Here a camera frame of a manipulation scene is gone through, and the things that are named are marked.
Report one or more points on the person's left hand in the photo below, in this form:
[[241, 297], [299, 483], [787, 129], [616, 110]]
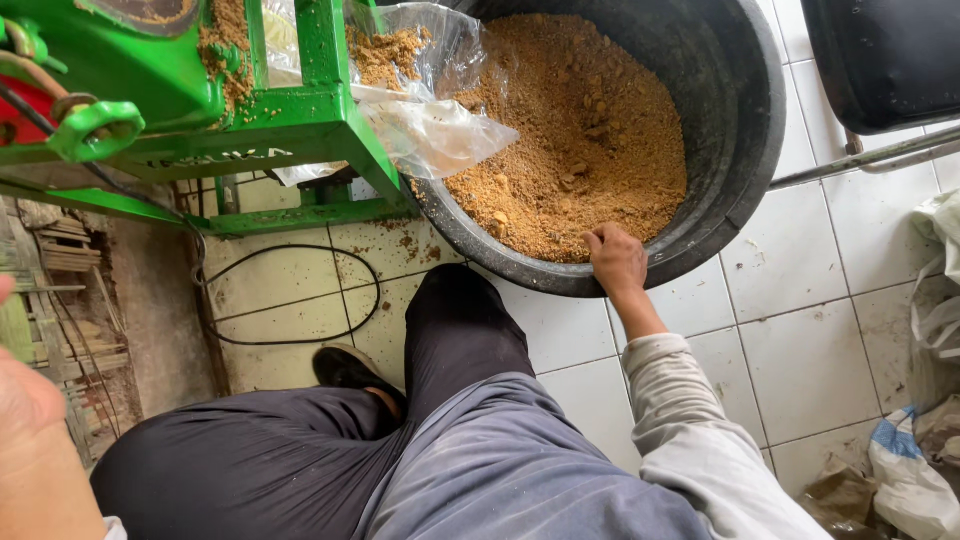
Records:
[[26, 405]]

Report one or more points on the person's right hand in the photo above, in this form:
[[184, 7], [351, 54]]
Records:
[[619, 262]]

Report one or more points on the person's left fingers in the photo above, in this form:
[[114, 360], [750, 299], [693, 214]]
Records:
[[6, 289]]

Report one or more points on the black plastic basin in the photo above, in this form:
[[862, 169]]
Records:
[[739, 127]]

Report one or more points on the heap of bamboo scraps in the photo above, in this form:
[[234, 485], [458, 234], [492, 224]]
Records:
[[71, 300]]

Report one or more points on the green grinding machine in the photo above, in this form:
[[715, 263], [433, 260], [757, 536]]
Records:
[[157, 67]]

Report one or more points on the person's dark trousers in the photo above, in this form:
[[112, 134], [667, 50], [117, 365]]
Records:
[[247, 465]]

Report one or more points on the person's black shoe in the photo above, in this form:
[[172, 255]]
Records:
[[345, 369]]

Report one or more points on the clear plastic bag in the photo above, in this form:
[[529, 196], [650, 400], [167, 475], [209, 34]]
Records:
[[439, 131]]

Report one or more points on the person's grey garment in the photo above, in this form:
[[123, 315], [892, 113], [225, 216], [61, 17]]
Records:
[[495, 465]]

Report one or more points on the brown ground meal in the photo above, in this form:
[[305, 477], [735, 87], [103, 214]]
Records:
[[577, 142]]

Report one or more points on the crumpled brown paper bag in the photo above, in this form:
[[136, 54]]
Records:
[[840, 499]]

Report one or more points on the black stool with metal legs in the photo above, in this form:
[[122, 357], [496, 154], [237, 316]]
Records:
[[885, 60]]

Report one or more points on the white and blue woven sack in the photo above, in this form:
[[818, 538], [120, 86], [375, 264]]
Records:
[[911, 487]]

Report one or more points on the heap of white plastic bags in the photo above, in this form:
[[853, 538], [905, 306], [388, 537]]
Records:
[[936, 330]]

